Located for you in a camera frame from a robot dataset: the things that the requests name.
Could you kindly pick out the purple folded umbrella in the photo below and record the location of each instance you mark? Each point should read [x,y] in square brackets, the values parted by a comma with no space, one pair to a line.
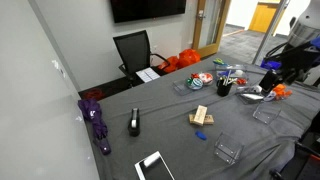
[96,123]

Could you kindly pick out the black pen cup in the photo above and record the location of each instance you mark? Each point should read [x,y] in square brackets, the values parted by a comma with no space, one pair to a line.
[223,90]

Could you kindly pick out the metal glass partition frame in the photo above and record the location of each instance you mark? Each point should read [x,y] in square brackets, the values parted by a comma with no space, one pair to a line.
[268,33]

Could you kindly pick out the clear ribbon tray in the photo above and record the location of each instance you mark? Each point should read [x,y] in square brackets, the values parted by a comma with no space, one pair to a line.
[181,87]

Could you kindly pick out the small orange plastic bag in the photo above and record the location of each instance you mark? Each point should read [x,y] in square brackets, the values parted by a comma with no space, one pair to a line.
[170,64]

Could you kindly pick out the pens bundle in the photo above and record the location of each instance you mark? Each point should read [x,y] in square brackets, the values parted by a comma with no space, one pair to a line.
[226,78]

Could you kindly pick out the wooden framed glass door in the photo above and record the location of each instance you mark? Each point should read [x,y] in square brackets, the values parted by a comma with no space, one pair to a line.
[200,33]

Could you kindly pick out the grey tablecloth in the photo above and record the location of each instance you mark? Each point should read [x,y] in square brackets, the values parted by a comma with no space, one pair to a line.
[166,106]

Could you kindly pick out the small blue marker cap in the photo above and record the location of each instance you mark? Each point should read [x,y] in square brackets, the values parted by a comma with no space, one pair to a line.
[200,135]

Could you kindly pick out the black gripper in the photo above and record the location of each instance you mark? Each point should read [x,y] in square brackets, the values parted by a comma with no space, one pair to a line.
[269,80]

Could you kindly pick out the black tape dispenser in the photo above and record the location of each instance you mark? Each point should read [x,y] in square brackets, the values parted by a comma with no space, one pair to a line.
[134,125]

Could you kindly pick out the red gift bow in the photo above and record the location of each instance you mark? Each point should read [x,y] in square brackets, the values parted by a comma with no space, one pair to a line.
[241,81]

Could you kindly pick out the red white ribbon spool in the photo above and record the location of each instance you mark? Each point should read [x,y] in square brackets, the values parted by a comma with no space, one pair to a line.
[206,78]

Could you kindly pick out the orange crumpled cloth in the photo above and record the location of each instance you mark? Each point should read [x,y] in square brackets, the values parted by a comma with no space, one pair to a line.
[281,90]

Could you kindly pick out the clear compartment organizer tray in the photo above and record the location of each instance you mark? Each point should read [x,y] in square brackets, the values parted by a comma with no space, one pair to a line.
[233,68]

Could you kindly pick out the white framed black tablet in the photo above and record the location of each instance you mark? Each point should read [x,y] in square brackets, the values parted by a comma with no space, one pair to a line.
[154,166]

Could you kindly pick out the white printed paper sheet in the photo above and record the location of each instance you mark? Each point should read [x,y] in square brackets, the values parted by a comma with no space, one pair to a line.
[147,74]

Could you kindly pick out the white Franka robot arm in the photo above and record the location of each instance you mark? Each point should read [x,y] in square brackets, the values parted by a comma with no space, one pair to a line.
[308,20]

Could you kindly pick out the long clear plastic tray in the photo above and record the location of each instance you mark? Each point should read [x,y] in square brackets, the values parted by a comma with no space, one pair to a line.
[246,100]

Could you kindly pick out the blue green ribbon spool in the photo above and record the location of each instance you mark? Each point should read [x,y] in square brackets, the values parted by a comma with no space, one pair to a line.
[194,83]

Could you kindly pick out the black wall television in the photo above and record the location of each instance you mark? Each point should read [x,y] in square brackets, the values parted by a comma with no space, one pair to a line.
[146,9]

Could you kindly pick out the black mesh office chair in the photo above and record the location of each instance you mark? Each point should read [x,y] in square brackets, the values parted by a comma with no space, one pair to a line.
[133,50]

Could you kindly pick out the yellow wooden door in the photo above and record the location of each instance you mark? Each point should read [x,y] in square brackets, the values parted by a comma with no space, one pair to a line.
[263,16]

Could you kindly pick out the large orange plastic bag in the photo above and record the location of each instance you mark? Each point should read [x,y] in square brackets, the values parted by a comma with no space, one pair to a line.
[189,57]

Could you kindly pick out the clear acrylic holder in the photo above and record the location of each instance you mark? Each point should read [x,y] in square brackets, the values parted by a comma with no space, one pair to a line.
[266,113]
[228,149]

